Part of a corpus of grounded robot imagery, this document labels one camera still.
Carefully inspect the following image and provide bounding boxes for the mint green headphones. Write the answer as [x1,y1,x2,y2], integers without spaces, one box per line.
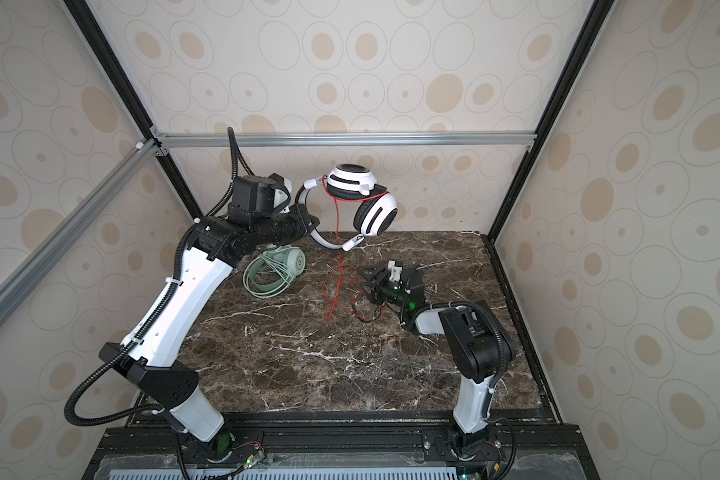
[243,245,306,299]

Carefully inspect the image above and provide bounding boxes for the white black red headphones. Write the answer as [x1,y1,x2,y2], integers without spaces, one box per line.
[296,163,398,251]

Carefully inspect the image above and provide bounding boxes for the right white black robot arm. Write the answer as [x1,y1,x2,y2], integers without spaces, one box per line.
[360,260,515,434]

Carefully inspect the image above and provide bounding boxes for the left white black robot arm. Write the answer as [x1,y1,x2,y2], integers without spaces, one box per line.
[64,175,320,443]

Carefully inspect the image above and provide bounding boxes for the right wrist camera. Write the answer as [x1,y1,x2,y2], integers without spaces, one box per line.
[387,260,404,289]

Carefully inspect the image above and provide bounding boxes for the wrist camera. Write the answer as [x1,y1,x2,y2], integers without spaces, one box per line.
[268,173,292,202]
[387,260,404,289]

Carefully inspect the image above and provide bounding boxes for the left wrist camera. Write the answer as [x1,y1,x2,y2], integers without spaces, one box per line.
[268,173,292,202]

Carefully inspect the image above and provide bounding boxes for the horizontal aluminium rail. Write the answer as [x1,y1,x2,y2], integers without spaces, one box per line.
[149,129,538,150]

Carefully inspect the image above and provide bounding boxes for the left black frame post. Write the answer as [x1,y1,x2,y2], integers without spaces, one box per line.
[61,0,204,219]

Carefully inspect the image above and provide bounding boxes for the black frame post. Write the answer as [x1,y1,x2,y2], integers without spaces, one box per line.
[61,0,204,219]
[487,0,615,245]

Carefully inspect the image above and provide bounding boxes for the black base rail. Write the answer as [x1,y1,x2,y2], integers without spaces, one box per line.
[83,410,599,479]

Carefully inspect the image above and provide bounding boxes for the left diagonal aluminium rail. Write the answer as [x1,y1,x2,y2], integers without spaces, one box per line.
[0,139,158,327]

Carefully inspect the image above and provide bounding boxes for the right black frame post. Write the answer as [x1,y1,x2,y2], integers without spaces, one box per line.
[487,0,615,245]

